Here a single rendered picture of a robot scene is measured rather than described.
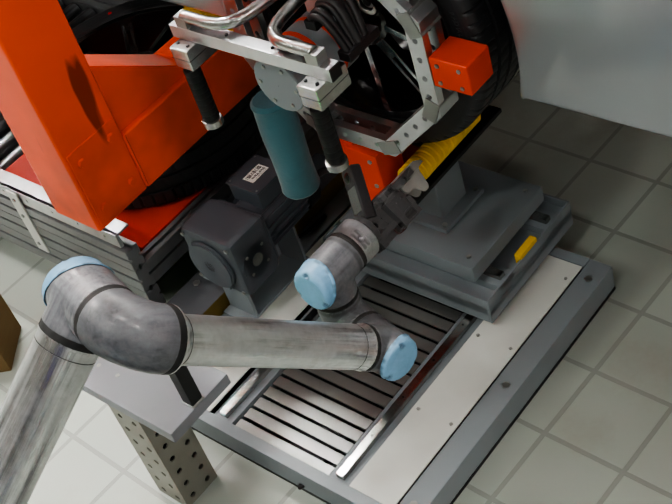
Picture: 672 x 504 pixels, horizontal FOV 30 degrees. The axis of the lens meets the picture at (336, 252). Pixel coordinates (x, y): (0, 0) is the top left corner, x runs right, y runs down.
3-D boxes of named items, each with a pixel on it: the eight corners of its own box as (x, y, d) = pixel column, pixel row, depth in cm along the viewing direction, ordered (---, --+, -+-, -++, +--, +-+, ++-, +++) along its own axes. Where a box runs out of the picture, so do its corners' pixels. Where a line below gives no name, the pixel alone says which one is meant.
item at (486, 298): (574, 226, 307) (569, 197, 301) (493, 326, 291) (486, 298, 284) (412, 173, 336) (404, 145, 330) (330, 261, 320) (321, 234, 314)
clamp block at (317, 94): (352, 83, 232) (346, 60, 229) (323, 113, 228) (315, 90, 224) (332, 77, 235) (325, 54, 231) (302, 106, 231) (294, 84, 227)
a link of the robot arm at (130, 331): (122, 320, 190) (432, 336, 234) (86, 283, 198) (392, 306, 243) (100, 387, 193) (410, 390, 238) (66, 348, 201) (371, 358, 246)
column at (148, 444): (217, 476, 291) (155, 361, 263) (189, 508, 286) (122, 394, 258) (187, 459, 297) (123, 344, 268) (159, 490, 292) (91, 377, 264)
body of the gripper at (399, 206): (409, 218, 253) (373, 257, 247) (378, 188, 252) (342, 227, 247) (425, 206, 246) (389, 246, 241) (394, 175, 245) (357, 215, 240)
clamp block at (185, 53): (223, 46, 252) (215, 24, 248) (194, 72, 248) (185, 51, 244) (206, 41, 255) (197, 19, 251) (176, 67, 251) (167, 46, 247)
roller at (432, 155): (490, 117, 281) (486, 97, 278) (414, 200, 268) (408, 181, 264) (469, 111, 285) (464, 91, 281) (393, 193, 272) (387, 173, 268)
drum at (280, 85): (377, 59, 256) (361, 2, 247) (313, 123, 247) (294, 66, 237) (325, 45, 265) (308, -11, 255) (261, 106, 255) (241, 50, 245)
